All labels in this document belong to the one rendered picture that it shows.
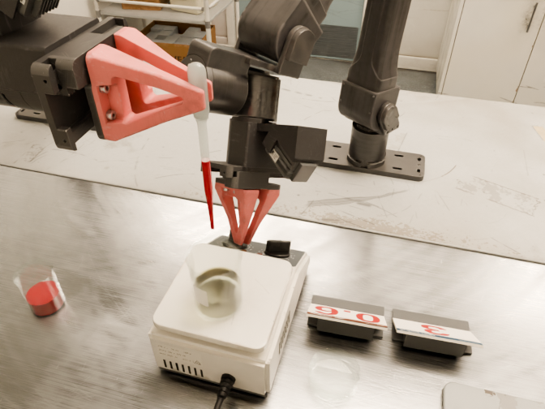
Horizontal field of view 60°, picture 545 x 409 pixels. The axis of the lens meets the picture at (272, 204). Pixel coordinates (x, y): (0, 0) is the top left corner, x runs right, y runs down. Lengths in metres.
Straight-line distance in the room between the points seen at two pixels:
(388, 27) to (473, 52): 2.18
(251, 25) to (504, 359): 0.47
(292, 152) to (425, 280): 0.28
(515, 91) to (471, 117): 1.96
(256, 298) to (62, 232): 0.36
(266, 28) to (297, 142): 0.14
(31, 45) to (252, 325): 0.31
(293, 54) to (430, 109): 0.56
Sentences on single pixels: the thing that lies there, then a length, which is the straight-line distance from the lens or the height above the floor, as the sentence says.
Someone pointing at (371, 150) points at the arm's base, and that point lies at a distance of 0.80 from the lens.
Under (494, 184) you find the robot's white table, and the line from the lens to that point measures 0.87.
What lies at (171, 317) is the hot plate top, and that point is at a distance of 0.49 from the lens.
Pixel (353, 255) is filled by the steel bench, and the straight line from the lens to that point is 0.67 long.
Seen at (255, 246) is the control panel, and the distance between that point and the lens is 0.62.
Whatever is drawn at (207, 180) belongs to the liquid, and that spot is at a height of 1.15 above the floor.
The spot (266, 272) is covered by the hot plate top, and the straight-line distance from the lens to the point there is 0.52.
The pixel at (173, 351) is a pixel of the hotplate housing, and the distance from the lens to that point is 0.51.
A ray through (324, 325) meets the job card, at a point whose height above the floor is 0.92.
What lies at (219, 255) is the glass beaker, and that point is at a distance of 0.48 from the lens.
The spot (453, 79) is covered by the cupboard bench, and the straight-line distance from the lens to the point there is 2.94.
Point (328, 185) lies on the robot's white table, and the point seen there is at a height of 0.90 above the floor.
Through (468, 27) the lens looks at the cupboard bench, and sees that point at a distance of 2.84.
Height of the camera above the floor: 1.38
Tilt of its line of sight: 40 degrees down
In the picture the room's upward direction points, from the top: straight up
